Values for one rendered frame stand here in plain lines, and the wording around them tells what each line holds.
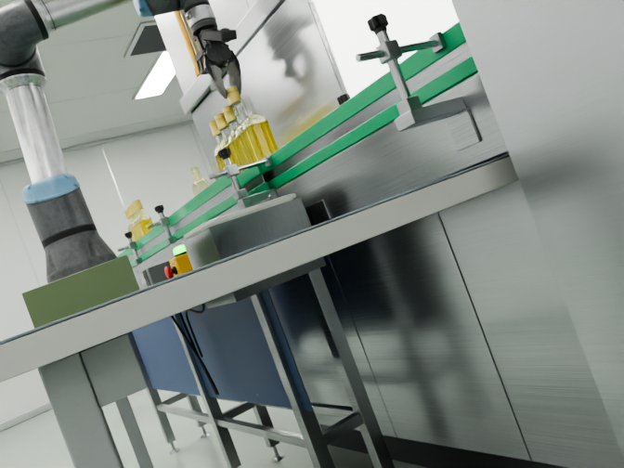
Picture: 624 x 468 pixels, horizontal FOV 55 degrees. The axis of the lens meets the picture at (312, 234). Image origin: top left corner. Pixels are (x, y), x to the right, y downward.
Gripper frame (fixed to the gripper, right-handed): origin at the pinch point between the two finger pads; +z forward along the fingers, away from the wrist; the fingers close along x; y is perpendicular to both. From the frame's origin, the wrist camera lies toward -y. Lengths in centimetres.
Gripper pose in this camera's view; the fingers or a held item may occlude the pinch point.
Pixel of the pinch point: (231, 91)
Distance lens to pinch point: 169.2
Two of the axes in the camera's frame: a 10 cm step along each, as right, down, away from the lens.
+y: -4.8, 1.9, 8.6
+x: -8.1, 3.0, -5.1
